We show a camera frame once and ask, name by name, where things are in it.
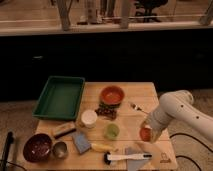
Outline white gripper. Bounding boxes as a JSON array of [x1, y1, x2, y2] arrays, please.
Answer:
[[140, 109, 172, 143]]

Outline red apple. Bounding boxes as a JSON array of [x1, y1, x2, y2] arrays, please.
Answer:
[[139, 127, 151, 142]]

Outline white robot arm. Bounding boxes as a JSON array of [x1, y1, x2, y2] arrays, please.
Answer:
[[141, 90, 213, 142]]

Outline green plastic cup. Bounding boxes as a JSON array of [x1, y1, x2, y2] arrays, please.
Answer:
[[104, 123, 120, 140]]

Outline white paper cup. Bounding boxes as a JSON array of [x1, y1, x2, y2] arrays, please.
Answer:
[[80, 110, 98, 128]]

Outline small metal cup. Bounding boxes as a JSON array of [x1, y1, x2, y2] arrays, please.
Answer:
[[52, 141, 68, 159]]

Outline grey cloth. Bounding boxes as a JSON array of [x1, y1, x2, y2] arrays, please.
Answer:
[[125, 147, 151, 171]]

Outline dark grape bunch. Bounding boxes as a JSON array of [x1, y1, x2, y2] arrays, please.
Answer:
[[95, 107, 117, 120]]

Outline orange bowl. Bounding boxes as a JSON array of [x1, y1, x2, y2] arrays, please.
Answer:
[[100, 86, 125, 105]]

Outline yellow banana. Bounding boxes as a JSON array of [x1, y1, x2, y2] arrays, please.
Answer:
[[91, 143, 117, 152]]

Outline blue sponge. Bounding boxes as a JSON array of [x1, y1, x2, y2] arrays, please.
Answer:
[[72, 132, 91, 154]]

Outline wooden block eraser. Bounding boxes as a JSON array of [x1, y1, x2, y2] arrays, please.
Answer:
[[52, 122, 76, 139]]

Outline green plastic tray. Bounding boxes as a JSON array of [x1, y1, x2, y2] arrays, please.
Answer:
[[33, 76, 85, 121]]

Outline dark red bowl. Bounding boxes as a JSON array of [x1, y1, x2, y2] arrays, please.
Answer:
[[23, 133, 52, 163]]

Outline black office chair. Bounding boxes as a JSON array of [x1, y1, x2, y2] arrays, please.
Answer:
[[134, 0, 168, 23]]

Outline black pole stand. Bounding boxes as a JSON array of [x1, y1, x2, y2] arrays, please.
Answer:
[[0, 132, 14, 171]]

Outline black cable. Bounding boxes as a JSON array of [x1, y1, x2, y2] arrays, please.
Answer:
[[169, 132, 213, 171]]

